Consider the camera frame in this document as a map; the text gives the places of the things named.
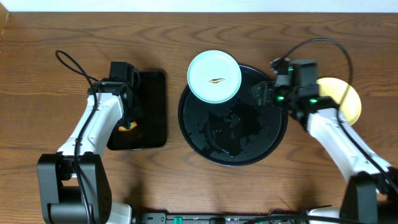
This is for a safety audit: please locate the yellow green scrub sponge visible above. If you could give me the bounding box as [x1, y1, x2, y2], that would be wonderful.
[118, 121, 137, 132]

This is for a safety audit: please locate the yellow plate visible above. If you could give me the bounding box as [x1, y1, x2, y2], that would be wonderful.
[317, 77, 362, 126]

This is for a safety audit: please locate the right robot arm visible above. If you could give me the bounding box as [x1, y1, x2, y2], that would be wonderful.
[252, 57, 397, 223]

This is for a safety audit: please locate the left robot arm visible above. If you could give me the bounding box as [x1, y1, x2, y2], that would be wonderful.
[37, 62, 140, 223]

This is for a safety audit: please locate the black rectangular tray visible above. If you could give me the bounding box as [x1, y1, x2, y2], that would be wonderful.
[107, 71, 167, 151]

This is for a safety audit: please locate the black round tray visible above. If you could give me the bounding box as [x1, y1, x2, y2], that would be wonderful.
[178, 64, 289, 166]

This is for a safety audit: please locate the light blue plate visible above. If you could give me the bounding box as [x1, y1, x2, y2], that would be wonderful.
[187, 50, 242, 104]

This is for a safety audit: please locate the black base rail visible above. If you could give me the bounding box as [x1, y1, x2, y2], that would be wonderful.
[133, 212, 343, 224]

